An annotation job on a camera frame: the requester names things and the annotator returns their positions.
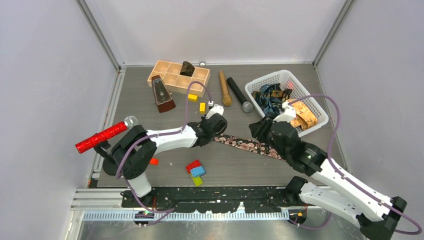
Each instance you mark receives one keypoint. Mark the yellow block upright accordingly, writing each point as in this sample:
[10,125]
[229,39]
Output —
[202,107]

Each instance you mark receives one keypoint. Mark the red glitter microphone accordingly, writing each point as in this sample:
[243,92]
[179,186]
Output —
[108,133]

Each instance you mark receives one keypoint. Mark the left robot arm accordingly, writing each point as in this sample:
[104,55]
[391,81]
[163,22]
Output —
[131,156]

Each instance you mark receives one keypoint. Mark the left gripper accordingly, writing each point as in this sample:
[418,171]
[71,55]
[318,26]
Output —
[203,119]

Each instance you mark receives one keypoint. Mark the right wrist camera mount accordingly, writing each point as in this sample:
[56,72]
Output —
[288,114]

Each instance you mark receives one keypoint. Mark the wooden compartment tray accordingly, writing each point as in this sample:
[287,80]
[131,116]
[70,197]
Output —
[170,75]

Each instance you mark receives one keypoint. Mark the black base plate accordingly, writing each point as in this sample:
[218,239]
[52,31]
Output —
[218,199]

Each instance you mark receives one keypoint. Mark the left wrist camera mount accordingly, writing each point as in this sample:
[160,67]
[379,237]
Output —
[214,108]

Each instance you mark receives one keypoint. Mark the yellow green translucent brick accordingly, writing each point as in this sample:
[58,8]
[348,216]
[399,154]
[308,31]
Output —
[197,181]

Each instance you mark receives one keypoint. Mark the red toy brick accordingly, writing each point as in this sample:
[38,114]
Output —
[193,165]

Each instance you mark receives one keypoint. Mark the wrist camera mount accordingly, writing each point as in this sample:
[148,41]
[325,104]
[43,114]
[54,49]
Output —
[214,108]
[288,114]

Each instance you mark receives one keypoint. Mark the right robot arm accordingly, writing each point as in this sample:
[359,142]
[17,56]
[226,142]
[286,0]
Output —
[375,214]

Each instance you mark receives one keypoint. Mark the dark rolled tie in tray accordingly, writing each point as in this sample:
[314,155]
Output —
[187,69]

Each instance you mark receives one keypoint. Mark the blue patterned tie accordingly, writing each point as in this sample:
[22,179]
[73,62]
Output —
[270,98]

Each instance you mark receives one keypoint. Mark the black pink floral tie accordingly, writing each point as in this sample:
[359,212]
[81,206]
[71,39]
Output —
[250,145]

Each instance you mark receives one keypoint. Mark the orange red small brick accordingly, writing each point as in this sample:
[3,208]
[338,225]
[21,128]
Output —
[154,161]

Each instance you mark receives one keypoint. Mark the black microphone silver head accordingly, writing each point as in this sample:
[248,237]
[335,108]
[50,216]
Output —
[247,106]

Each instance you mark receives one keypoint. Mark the brown wooden metronome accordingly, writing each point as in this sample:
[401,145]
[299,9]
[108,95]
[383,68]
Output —
[162,97]

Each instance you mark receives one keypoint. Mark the white plastic basket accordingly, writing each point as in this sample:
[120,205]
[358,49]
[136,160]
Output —
[287,80]

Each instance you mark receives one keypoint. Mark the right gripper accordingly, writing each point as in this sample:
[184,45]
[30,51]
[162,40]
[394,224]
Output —
[259,129]

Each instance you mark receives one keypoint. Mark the orange gold tie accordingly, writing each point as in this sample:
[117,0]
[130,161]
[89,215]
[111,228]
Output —
[305,118]

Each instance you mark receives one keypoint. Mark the yellow block near tray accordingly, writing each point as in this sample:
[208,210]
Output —
[192,97]

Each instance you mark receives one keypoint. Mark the blue toy brick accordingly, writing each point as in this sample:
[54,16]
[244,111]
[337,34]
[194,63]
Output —
[197,172]

